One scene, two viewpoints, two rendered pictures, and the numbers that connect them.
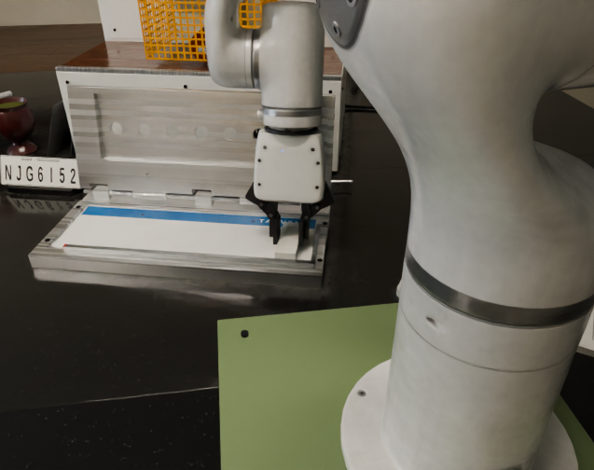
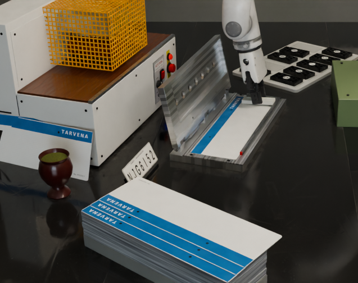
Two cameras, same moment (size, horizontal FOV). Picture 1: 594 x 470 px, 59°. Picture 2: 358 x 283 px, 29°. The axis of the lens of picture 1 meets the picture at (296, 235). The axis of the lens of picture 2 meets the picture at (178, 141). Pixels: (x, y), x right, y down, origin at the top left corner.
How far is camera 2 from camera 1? 2.05 m
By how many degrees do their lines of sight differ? 62
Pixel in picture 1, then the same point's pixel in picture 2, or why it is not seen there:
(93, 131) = (175, 108)
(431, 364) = not seen: outside the picture
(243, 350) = (356, 95)
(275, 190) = (261, 75)
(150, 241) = (240, 134)
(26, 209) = (168, 181)
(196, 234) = (238, 123)
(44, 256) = (245, 160)
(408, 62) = not seen: outside the picture
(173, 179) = (199, 113)
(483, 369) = not seen: outside the picture
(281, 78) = (256, 24)
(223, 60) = (249, 24)
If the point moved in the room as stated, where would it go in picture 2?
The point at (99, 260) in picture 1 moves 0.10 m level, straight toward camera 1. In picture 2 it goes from (255, 145) to (291, 141)
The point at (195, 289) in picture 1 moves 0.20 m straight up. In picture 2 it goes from (277, 131) to (280, 65)
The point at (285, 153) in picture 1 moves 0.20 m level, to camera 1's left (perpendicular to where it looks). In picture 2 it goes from (259, 56) to (246, 82)
